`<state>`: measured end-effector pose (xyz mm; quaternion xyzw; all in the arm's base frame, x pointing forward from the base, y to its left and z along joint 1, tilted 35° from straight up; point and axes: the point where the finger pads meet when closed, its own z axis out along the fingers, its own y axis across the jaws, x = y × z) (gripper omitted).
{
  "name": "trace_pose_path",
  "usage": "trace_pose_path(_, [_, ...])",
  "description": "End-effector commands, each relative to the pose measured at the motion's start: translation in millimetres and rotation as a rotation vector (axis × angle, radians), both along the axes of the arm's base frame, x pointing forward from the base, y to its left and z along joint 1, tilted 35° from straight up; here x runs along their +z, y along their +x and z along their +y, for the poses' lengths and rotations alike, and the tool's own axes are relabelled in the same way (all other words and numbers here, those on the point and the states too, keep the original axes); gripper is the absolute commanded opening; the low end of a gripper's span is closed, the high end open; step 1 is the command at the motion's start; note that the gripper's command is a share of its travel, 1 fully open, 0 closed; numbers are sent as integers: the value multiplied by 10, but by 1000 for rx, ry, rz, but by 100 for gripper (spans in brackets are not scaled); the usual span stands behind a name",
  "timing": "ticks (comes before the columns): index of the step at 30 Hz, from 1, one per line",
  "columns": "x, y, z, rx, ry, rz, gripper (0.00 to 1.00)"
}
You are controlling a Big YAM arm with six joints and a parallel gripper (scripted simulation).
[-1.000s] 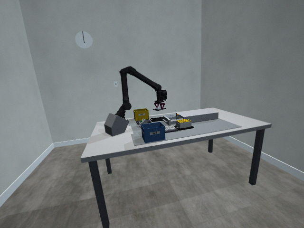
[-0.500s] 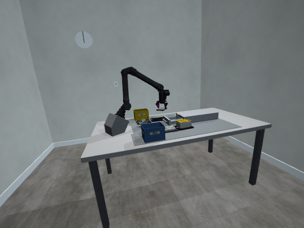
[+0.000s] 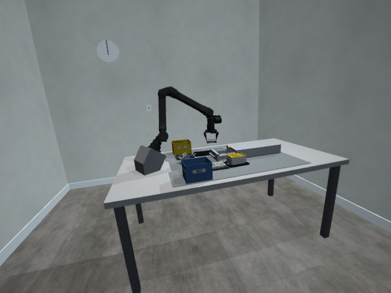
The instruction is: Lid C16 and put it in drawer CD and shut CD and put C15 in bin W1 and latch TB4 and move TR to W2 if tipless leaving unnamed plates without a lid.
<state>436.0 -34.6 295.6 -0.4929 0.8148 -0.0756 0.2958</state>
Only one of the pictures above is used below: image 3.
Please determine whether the white multiwell plate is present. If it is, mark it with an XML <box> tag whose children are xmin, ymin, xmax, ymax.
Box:
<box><xmin>212</xmin><ymin>162</ymin><xmax>226</xmax><ymax>168</ymax></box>

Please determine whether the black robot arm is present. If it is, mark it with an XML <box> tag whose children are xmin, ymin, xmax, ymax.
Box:
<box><xmin>148</xmin><ymin>87</ymin><xmax>222</xmax><ymax>152</ymax></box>

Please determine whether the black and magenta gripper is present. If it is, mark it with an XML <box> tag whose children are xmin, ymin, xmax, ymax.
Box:
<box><xmin>203</xmin><ymin>124</ymin><xmax>219</xmax><ymax>140</ymax></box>

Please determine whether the yellow open-top bin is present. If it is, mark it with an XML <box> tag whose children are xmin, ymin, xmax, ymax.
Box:
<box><xmin>172</xmin><ymin>139</ymin><xmax>192</xmax><ymax>156</ymax></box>

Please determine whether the grey bench mat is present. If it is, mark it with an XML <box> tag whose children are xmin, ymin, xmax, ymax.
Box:
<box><xmin>163</xmin><ymin>145</ymin><xmax>311</xmax><ymax>187</ymax></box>

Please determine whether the dark blue open-top bin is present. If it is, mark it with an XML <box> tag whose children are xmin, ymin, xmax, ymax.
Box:
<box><xmin>181</xmin><ymin>157</ymin><xmax>213</xmax><ymax>184</ymax></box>

